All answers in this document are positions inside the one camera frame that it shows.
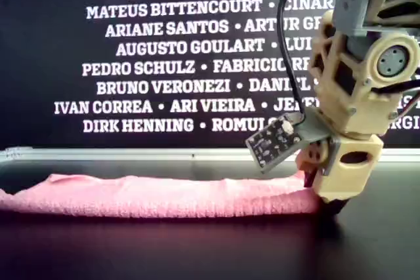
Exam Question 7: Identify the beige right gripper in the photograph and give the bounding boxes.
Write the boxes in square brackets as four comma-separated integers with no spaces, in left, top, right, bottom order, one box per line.
[299,10,419,216]

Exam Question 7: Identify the pink terry cloth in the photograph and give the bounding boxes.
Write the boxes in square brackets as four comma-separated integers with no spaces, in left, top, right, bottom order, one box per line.
[0,170,321,219]

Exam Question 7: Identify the black banner white names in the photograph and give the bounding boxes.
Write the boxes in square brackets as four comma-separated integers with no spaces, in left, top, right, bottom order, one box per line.
[0,0,420,149]

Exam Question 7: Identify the grey camera bracket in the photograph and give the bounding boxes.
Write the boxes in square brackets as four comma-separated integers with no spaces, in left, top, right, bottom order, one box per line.
[297,109,333,146]

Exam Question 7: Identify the black wrist camera board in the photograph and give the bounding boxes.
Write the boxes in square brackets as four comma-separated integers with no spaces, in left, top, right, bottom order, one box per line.
[245,111,305,174]

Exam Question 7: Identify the right arm servo wires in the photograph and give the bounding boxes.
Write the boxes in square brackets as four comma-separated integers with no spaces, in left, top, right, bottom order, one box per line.
[370,78,420,112]

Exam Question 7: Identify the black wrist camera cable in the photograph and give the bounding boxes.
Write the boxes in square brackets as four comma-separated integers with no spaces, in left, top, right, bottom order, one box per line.
[276,0,348,122]

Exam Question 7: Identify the aluminium table frame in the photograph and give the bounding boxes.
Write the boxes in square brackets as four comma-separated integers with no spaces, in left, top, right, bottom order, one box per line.
[0,144,420,164]

